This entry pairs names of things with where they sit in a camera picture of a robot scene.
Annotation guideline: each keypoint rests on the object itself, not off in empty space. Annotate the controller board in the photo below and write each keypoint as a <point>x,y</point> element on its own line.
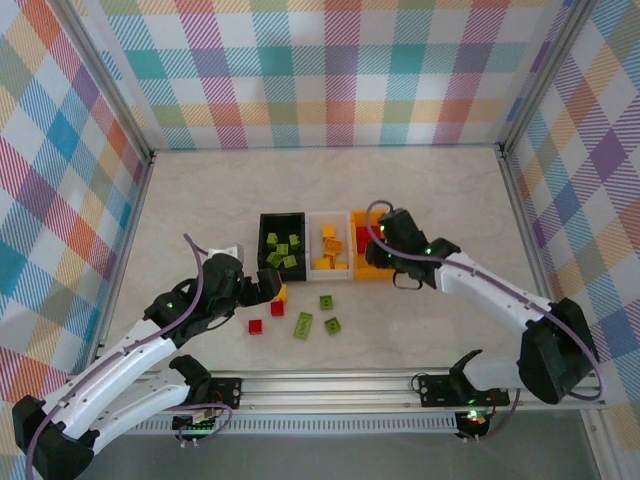
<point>475,417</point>
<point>195,425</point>

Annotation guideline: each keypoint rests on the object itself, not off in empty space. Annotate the orange plastic bin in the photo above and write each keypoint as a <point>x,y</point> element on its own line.
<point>372,272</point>

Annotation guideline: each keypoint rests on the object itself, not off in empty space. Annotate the left controller board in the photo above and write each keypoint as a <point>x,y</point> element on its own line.
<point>195,425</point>

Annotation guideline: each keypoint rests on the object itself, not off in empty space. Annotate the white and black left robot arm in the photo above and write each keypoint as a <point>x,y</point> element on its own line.
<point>125,365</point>

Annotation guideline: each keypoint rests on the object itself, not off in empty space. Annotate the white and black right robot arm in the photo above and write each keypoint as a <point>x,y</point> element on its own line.
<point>490,300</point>

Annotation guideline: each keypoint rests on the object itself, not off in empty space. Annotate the aluminium table edge rail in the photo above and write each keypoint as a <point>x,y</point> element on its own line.
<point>532,250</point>
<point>125,250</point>

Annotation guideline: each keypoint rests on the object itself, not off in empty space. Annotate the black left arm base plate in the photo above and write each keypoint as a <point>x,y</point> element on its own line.
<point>227,390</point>

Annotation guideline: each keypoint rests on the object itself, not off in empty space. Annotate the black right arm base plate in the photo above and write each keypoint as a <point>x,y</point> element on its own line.
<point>432,392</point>

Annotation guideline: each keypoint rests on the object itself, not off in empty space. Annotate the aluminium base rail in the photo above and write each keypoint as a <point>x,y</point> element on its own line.
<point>325,387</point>

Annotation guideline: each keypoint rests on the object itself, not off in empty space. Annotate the long green lego brick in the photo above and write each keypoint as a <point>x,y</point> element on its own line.
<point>303,325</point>

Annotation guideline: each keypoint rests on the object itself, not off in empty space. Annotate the black plastic bin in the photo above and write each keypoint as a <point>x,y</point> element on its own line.
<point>295,274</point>

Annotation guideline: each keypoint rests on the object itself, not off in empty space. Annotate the aluminium frame post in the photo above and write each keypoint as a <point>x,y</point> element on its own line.
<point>547,75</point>
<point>110,80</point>

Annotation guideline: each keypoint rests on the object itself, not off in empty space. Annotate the white plastic bin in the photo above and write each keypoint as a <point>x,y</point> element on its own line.
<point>330,274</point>

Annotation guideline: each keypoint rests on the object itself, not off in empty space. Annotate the right controller board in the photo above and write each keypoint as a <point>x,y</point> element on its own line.
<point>475,417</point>

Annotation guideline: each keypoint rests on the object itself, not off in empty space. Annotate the red lego brick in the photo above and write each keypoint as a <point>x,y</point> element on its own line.
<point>277,307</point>
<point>361,249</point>
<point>256,326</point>
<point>364,233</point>

